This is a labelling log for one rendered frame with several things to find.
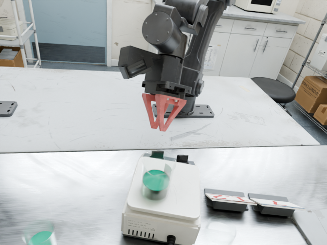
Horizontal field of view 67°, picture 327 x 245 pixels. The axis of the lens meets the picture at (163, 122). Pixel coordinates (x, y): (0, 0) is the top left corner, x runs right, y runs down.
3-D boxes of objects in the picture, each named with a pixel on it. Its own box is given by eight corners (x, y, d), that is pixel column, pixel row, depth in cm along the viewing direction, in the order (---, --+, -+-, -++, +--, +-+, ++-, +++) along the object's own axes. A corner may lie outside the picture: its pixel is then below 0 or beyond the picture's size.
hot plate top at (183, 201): (139, 158, 49) (140, 154, 48) (199, 168, 49) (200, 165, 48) (125, 208, 39) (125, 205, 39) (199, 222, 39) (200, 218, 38)
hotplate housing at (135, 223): (141, 160, 60) (143, 134, 55) (194, 169, 59) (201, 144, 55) (116, 250, 41) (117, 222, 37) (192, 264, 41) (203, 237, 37)
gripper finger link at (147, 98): (152, 131, 48) (160, 83, 48) (136, 125, 54) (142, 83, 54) (179, 133, 52) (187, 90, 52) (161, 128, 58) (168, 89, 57)
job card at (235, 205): (204, 188, 55) (208, 176, 53) (243, 193, 55) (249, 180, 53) (207, 212, 50) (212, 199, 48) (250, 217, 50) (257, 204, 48)
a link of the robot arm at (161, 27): (175, 50, 41) (200, -21, 40) (131, 38, 44) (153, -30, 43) (190, 65, 52) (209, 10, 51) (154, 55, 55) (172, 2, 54)
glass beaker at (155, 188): (146, 176, 45) (150, 142, 40) (173, 187, 43) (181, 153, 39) (131, 201, 40) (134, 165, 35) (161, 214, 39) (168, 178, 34)
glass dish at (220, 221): (233, 252, 44) (236, 246, 42) (203, 242, 44) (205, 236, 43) (233, 225, 48) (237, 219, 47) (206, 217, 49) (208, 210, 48)
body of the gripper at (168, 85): (165, 90, 46) (172, 51, 46) (139, 89, 55) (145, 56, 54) (191, 96, 50) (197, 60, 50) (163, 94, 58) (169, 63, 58)
